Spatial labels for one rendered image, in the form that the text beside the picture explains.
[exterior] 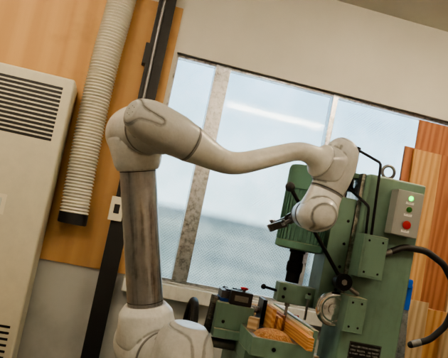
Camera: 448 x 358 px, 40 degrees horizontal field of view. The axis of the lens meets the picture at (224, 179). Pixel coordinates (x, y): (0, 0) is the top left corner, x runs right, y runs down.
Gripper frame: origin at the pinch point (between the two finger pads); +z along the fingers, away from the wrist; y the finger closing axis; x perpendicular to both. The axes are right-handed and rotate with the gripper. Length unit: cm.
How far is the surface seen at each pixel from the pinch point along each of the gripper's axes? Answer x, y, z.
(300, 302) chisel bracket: -31.4, -9.8, 10.7
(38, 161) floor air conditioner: 71, -75, 106
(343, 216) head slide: -11.7, 19.0, 7.2
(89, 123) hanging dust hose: 78, -45, 118
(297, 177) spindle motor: 8.7, 11.1, 8.6
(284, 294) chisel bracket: -26.0, -13.5, 10.7
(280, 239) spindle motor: -8.0, -5.1, 10.7
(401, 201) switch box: -15.7, 36.9, -3.0
